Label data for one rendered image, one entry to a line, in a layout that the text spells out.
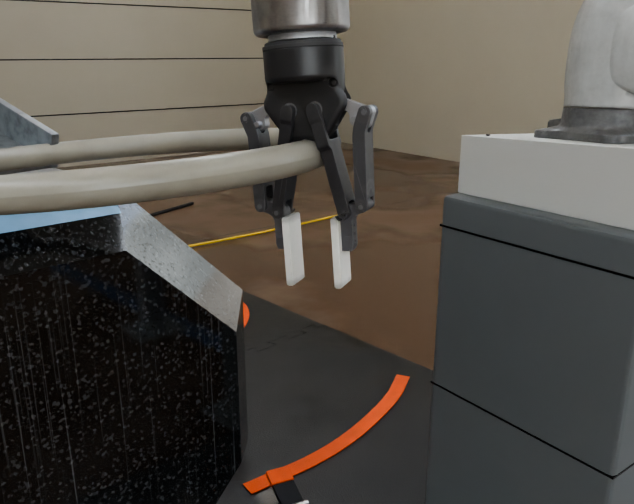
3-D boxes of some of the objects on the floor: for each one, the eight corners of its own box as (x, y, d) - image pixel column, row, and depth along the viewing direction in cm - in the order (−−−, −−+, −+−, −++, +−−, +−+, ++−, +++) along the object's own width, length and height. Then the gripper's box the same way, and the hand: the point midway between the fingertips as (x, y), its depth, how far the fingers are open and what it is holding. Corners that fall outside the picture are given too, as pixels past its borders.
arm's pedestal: (523, 455, 176) (555, 166, 152) (720, 567, 137) (805, 205, 114) (390, 534, 147) (404, 193, 123) (593, 703, 109) (671, 256, 85)
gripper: (405, 31, 59) (413, 276, 65) (239, 48, 66) (259, 269, 71) (381, 26, 52) (392, 300, 58) (199, 45, 59) (225, 289, 65)
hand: (316, 251), depth 64 cm, fingers closed on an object, 4 cm apart
